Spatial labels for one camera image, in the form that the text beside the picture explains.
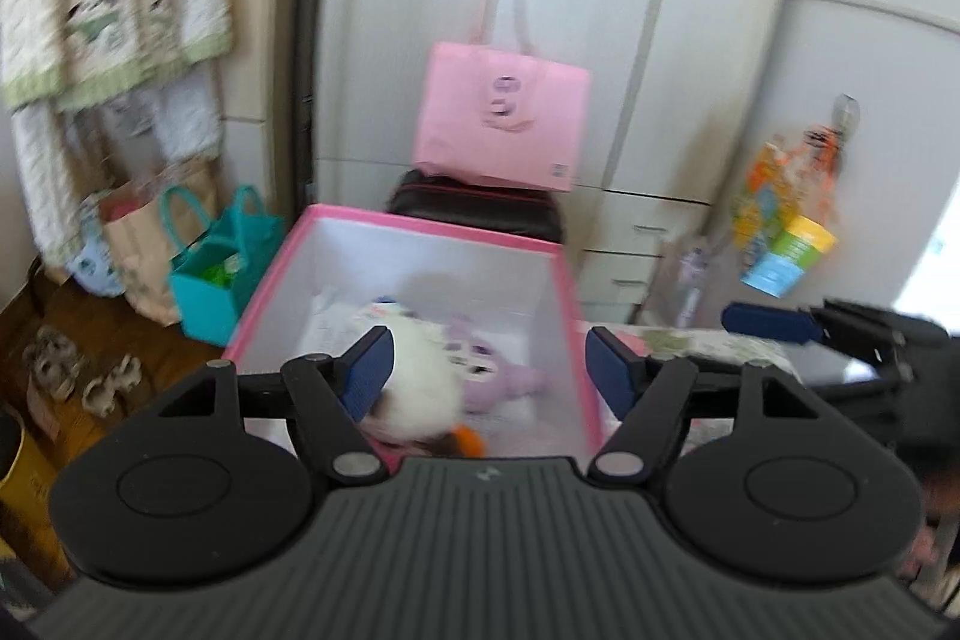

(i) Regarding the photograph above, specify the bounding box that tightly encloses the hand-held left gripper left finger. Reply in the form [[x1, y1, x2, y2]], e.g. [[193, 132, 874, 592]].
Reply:
[[156, 324, 396, 486]]

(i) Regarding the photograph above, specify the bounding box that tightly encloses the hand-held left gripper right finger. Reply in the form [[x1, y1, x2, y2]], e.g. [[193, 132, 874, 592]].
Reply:
[[584, 324, 827, 485]]

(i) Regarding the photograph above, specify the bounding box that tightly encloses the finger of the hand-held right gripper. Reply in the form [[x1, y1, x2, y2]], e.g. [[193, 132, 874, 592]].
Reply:
[[721, 297, 947, 390]]

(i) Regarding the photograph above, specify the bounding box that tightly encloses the white plush dog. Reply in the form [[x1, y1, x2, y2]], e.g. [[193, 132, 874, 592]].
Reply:
[[352, 317, 471, 447]]

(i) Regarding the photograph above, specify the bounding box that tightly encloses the pink storage box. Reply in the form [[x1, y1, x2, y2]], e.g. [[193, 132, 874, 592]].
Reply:
[[225, 204, 605, 461]]

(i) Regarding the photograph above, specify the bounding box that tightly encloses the white printed plastic bag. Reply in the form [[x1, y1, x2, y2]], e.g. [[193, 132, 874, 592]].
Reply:
[[302, 287, 380, 357]]

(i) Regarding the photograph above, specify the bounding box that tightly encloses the clear plastic bottle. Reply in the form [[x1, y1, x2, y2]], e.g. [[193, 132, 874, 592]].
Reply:
[[670, 233, 715, 332]]

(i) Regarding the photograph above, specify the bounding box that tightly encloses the colourful hanging gift bag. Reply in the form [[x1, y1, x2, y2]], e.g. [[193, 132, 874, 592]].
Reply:
[[731, 139, 838, 298]]

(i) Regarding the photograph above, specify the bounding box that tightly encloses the purple plush toy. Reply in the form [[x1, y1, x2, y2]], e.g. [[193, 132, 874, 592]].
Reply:
[[442, 319, 554, 414]]

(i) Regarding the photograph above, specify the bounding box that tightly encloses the teal tote bag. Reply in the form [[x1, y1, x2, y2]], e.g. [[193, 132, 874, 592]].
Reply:
[[161, 183, 287, 346]]

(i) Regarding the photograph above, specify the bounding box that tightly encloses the black suitcase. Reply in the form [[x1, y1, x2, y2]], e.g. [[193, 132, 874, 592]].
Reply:
[[386, 170, 565, 245]]

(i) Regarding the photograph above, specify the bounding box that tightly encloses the brown paper bag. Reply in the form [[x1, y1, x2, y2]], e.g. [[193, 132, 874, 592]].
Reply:
[[96, 158, 220, 327]]

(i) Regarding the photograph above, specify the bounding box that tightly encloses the pink tote bag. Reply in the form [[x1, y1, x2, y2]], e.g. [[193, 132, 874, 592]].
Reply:
[[412, 0, 593, 193]]

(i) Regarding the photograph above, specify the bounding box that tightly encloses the white blue patterned bag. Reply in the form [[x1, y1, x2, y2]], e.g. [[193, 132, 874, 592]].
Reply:
[[66, 218, 127, 300]]

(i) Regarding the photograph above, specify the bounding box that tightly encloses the white wardrobe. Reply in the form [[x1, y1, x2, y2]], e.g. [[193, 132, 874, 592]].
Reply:
[[313, 0, 826, 327]]

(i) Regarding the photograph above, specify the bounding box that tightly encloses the grey wall hook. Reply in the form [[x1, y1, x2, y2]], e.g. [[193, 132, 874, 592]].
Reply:
[[829, 93, 860, 145]]

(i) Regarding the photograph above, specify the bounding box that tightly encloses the dark door frame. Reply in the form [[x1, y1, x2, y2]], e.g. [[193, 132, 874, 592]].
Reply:
[[295, 0, 340, 217]]

